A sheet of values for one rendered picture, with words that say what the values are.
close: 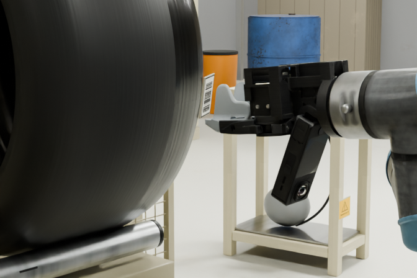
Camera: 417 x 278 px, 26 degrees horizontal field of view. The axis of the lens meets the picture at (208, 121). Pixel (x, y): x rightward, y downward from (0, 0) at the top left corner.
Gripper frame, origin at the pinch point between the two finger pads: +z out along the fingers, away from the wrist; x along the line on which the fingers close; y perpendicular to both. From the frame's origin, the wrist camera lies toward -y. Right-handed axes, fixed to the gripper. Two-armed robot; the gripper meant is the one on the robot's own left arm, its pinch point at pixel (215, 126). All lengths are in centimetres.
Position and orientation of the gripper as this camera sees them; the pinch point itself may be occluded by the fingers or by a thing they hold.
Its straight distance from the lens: 114.9
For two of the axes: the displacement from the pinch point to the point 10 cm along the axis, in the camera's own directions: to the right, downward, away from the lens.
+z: -7.3, 0.2, 6.9
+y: -0.9, -9.9, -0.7
